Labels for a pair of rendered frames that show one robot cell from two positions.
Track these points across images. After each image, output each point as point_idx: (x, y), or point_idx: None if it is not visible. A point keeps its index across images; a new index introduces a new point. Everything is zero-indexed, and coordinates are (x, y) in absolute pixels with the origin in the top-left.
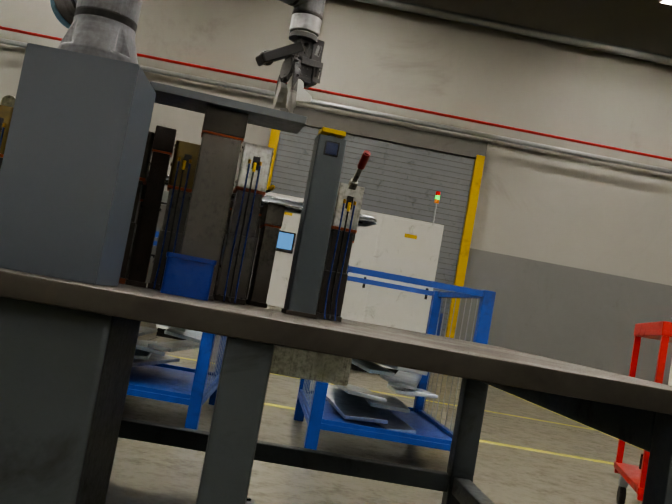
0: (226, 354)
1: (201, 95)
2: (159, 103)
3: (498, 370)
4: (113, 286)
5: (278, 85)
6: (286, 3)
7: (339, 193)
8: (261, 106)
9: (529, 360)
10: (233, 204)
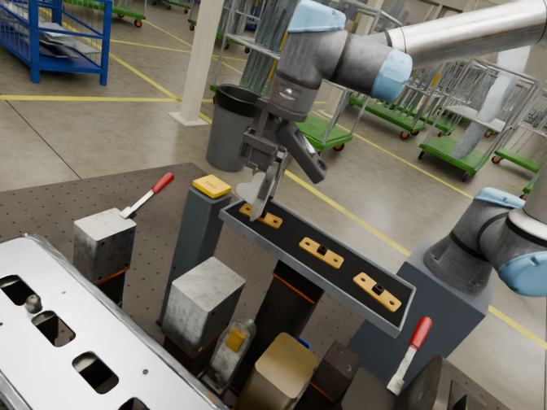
0: None
1: (358, 255)
2: (382, 329)
3: None
4: (347, 345)
5: (271, 185)
6: (337, 84)
7: (134, 234)
8: (301, 216)
9: (179, 205)
10: (201, 355)
